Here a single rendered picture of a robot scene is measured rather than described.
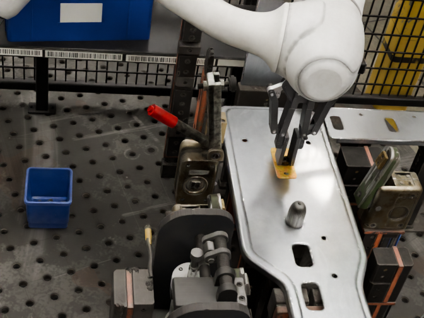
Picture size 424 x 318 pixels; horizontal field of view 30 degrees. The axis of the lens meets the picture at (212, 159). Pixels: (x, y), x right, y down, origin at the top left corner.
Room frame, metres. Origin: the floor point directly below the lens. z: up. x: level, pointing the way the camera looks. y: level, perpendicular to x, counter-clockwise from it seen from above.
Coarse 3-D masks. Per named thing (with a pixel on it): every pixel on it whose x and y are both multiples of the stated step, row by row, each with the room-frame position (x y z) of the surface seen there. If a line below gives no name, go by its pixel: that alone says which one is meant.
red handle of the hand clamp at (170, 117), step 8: (152, 112) 1.05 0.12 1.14; (160, 112) 1.05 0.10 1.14; (168, 112) 1.07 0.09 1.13; (160, 120) 1.05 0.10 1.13; (168, 120) 1.05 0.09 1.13; (176, 120) 1.06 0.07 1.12; (176, 128) 1.06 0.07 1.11; (184, 128) 1.06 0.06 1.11; (192, 128) 1.08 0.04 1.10; (192, 136) 1.07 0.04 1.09; (200, 136) 1.07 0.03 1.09; (208, 144) 1.07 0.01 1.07
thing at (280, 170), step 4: (272, 148) 1.16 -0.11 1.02; (272, 152) 1.15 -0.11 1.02; (272, 156) 1.14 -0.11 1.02; (284, 156) 1.13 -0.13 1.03; (284, 160) 1.12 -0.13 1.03; (288, 160) 1.12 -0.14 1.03; (276, 164) 1.11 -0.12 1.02; (284, 164) 1.12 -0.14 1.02; (288, 164) 1.12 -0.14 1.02; (276, 168) 1.10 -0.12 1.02; (280, 168) 1.10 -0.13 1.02; (284, 168) 1.11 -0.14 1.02; (288, 168) 1.11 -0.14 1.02; (292, 168) 1.11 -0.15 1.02; (276, 172) 1.09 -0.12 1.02; (280, 172) 1.09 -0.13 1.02; (284, 172) 1.10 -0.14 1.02; (288, 172) 1.10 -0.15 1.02; (292, 172) 1.10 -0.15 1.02; (280, 176) 1.08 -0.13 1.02; (284, 176) 1.08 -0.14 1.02; (288, 176) 1.09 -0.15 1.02; (292, 176) 1.09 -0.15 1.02; (296, 176) 1.09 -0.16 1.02
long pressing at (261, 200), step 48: (240, 144) 1.17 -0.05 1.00; (288, 144) 1.20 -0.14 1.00; (240, 192) 1.04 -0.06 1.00; (288, 192) 1.07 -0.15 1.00; (336, 192) 1.09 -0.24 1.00; (240, 240) 0.93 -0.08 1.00; (288, 240) 0.95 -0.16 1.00; (336, 240) 0.97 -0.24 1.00; (288, 288) 0.84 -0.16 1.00; (336, 288) 0.86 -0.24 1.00
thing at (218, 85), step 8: (216, 72) 1.10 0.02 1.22; (208, 80) 1.07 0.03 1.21; (216, 80) 1.09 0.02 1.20; (232, 80) 1.08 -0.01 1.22; (200, 88) 1.07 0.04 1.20; (208, 88) 1.06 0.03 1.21; (216, 88) 1.06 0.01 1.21; (232, 88) 1.07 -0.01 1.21; (208, 96) 1.06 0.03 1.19; (216, 96) 1.06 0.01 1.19; (208, 104) 1.06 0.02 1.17; (216, 104) 1.06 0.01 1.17; (208, 112) 1.06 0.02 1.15; (216, 112) 1.06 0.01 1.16; (208, 120) 1.07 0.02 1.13; (216, 120) 1.07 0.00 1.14; (208, 128) 1.07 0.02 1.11; (216, 128) 1.07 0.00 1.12; (208, 136) 1.07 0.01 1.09; (216, 136) 1.07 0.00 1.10; (216, 144) 1.07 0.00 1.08
